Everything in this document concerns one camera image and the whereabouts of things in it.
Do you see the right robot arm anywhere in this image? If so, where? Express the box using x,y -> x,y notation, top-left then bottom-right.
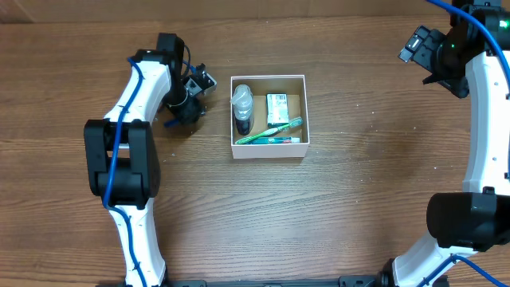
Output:
368,0 -> 509,286

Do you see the teal toothpaste tube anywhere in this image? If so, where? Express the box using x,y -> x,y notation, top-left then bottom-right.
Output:
249,137 -> 300,144

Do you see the green soap bar package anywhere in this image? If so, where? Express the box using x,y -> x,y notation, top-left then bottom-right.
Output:
266,93 -> 289,128

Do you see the green white toothbrush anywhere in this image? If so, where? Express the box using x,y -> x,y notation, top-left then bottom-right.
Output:
235,117 -> 303,145

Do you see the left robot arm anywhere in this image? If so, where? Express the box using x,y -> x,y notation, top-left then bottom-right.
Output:
84,33 -> 205,286

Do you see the right blue cable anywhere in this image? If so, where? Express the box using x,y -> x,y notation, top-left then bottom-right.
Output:
426,0 -> 510,81

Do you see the blue disposable razor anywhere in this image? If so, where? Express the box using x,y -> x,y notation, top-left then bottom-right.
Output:
163,119 -> 179,128

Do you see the dark soap pump bottle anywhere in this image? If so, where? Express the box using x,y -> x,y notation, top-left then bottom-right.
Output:
230,85 -> 253,136

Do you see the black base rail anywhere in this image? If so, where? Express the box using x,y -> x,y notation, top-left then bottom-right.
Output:
165,275 -> 377,287

